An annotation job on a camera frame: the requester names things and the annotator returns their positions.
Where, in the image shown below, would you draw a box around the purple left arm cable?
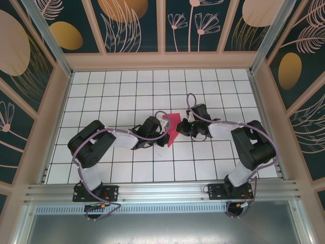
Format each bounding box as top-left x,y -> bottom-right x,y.
72,110 -> 170,221

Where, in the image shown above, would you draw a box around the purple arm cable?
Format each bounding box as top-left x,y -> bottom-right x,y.
186,93 -> 279,220
72,110 -> 170,221

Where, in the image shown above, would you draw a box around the grey metal sheet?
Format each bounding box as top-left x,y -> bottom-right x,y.
11,213 -> 314,244

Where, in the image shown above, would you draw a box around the aluminium frame post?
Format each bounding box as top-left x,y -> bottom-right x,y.
20,0 -> 75,77
249,0 -> 297,75

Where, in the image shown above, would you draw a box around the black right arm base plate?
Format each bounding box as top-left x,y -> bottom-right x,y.
207,183 -> 254,200

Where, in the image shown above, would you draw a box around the pink cloth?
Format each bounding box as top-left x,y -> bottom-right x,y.
162,112 -> 181,148

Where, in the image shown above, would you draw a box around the orange yellow connector wires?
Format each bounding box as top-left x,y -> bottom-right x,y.
85,202 -> 109,211
236,195 -> 254,209

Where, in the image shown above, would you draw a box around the slotted metal cable duct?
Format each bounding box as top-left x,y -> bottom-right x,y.
35,205 -> 229,216

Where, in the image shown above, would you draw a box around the aluminium mounting rail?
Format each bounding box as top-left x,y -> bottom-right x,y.
24,179 -> 303,204

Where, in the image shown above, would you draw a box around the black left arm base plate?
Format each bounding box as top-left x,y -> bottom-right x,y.
73,185 -> 119,203

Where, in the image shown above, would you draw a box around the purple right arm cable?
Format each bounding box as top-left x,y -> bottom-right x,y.
186,93 -> 279,220

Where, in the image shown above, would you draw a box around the aluminium table side rail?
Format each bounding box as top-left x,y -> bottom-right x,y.
39,72 -> 75,184
247,71 -> 287,180

